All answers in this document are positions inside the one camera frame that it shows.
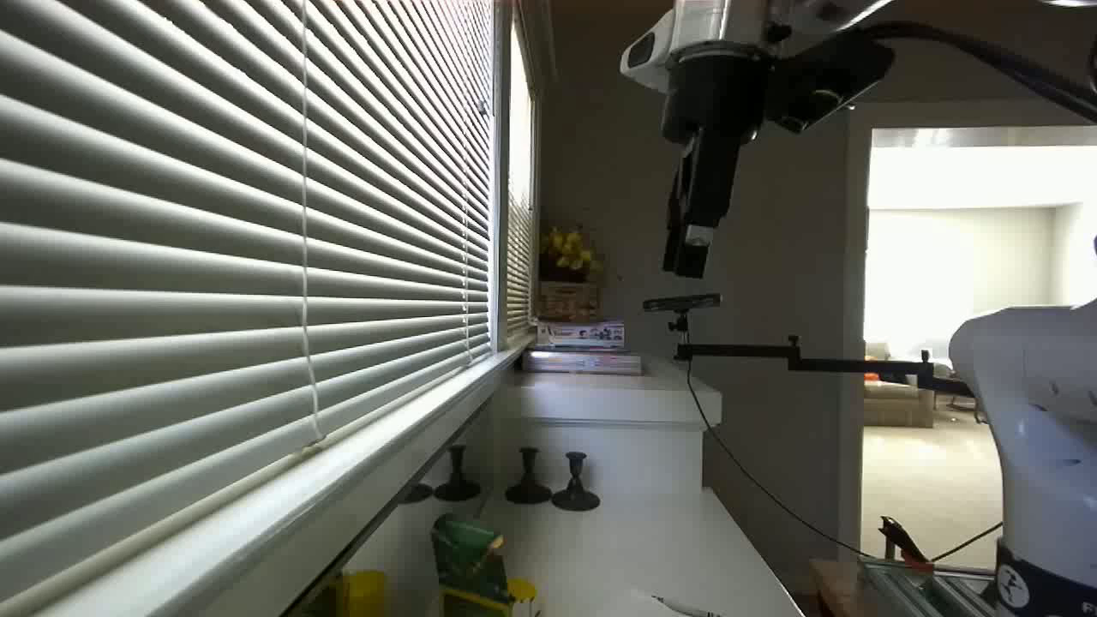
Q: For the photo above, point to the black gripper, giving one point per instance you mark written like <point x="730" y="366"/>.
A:
<point x="712" y="111"/>

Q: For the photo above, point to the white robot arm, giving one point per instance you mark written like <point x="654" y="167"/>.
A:
<point x="1030" y="369"/>

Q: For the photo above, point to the yellow cup near window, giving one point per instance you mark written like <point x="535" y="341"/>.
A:
<point x="362" y="594"/>

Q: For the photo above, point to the yellow flower pot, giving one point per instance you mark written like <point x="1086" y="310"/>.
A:
<point x="566" y="277"/>

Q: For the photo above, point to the stack of books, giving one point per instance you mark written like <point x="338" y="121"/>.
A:
<point x="581" y="346"/>

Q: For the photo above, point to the black candlestick right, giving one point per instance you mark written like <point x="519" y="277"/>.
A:
<point x="579" y="495"/>

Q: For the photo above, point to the black candlestick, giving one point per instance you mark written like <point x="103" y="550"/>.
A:
<point x="530" y="489"/>
<point x="579" y="495"/>
<point x="456" y="485"/>

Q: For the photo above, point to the black candlestick middle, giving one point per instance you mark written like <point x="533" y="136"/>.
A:
<point x="530" y="489"/>

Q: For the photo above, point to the black candlestick left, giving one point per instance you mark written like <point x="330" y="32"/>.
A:
<point x="456" y="485"/>

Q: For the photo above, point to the green yellow crayon box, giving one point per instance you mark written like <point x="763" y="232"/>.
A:
<point x="476" y="576"/>

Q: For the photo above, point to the white window blinds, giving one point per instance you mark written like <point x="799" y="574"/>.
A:
<point x="249" y="266"/>

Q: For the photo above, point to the black camera on boom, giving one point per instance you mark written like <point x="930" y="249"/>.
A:
<point x="679" y="305"/>

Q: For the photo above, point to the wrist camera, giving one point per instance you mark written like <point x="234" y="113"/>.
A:
<point x="826" y="81"/>

